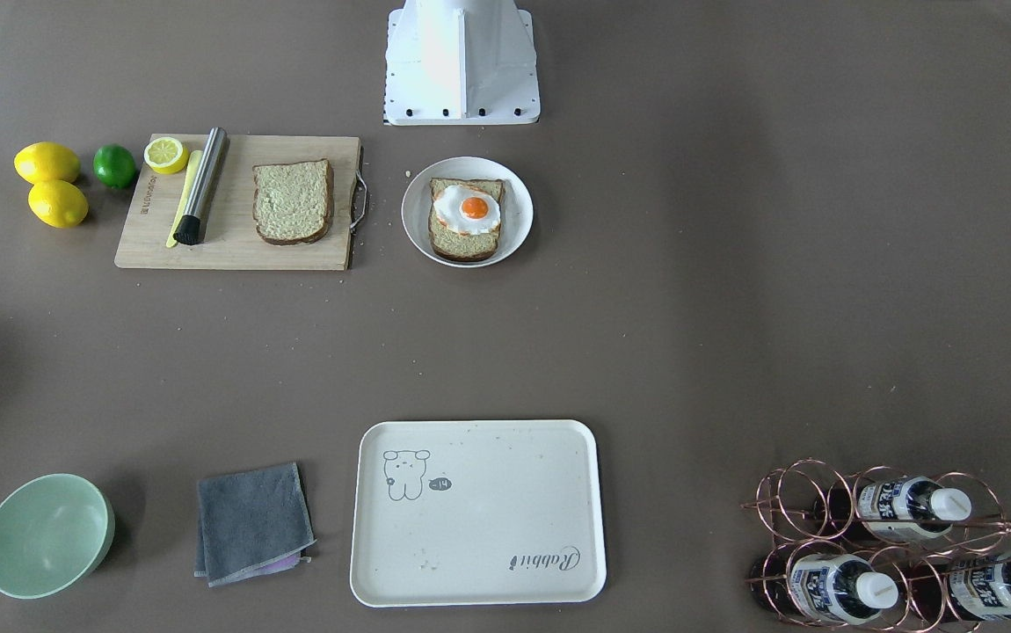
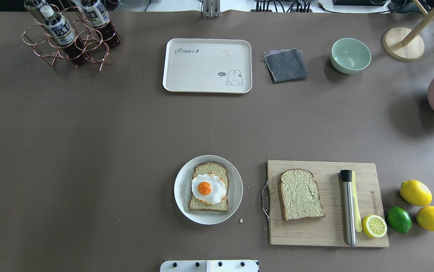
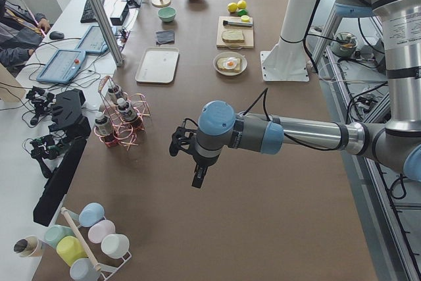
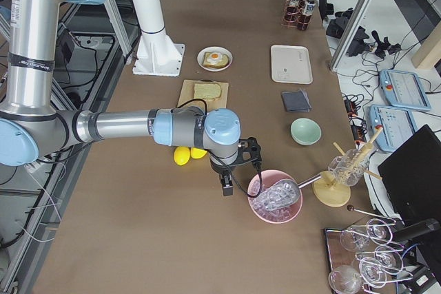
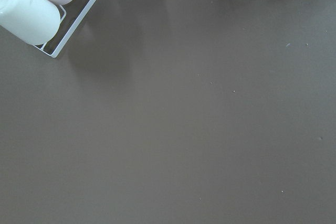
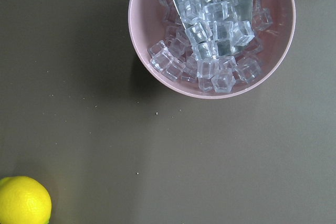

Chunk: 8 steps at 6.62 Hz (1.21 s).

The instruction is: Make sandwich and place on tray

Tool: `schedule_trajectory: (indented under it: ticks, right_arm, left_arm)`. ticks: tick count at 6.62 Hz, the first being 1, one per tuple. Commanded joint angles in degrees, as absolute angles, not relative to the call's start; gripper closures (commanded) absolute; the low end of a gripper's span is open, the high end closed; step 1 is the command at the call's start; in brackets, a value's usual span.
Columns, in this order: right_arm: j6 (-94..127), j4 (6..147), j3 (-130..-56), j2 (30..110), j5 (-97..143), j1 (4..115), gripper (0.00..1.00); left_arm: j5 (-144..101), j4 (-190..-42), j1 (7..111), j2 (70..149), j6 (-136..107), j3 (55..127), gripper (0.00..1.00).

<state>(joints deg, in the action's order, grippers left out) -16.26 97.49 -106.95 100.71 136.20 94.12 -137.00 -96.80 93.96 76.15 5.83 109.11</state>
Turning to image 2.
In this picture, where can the bread slice under egg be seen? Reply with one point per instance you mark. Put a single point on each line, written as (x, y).
(218, 170)

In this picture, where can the cream rabbit tray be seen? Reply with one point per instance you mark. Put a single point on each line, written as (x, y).
(208, 66)

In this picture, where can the grey folded cloth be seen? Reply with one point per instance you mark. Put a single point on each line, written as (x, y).
(285, 65)

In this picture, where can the aluminium frame post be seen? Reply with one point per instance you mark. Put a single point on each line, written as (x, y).
(211, 8)

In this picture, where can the tea bottle back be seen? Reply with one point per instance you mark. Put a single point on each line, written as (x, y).
(98, 16)

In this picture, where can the fried egg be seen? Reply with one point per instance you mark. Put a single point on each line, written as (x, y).
(209, 188)

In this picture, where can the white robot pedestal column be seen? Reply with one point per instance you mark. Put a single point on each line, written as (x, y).
(210, 266)

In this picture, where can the green lime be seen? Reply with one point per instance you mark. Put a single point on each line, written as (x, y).
(399, 219)

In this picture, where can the tea bottle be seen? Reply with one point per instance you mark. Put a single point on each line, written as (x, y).
(98, 16)
(33, 7)
(63, 34)

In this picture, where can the wooden cup tree stand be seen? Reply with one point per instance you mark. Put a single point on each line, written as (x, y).
(406, 44)

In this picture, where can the yellow lemon far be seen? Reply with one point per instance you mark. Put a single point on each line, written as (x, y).
(415, 193)

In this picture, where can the white round plate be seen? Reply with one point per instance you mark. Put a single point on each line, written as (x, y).
(182, 190)

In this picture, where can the tea bottle front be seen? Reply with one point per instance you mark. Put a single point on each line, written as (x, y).
(63, 34)

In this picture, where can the green bowl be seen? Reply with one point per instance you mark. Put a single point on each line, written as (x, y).
(349, 56)

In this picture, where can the half lemon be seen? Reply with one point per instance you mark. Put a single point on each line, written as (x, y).
(374, 226)

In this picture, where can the yellow plastic knife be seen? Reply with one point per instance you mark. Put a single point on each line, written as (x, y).
(357, 217)

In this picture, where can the copper wire bottle rack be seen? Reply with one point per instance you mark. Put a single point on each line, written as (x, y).
(80, 33)

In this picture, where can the plain bread slice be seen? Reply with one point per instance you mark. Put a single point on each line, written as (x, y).
(299, 195)

